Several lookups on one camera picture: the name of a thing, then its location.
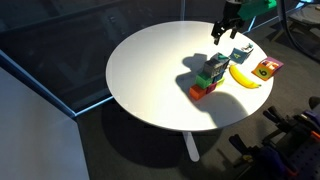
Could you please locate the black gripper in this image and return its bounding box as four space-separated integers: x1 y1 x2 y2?
211 0 246 46

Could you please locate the blue number four plush cube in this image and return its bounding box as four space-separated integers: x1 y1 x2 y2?
229 43 255 65

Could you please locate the blue block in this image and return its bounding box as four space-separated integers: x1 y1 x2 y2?
211 71 226 84

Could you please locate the yellow banana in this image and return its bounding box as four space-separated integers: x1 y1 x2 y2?
228 64 262 90

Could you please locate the yellow-green block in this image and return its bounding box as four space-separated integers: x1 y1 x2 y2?
215 77 226 88

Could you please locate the green block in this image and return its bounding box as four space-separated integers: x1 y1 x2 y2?
195 72 214 90

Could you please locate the magenta block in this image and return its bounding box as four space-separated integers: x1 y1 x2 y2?
205 82 218 95

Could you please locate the orange block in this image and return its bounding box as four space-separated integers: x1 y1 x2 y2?
189 83 208 101

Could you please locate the dark stool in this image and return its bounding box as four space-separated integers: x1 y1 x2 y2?
286 3 320 43

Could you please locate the purple orange bar clamp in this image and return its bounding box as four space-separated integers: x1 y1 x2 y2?
262 105 320 141
229 134 300 178

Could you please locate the white table leg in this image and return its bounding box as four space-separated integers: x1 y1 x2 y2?
181 131 201 163

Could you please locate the black perforated board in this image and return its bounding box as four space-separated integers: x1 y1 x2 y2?
286 134 320 180

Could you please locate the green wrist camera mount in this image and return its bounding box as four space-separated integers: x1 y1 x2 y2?
237 0 278 21

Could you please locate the thick black cable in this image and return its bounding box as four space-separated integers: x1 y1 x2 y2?
278 0 320 62

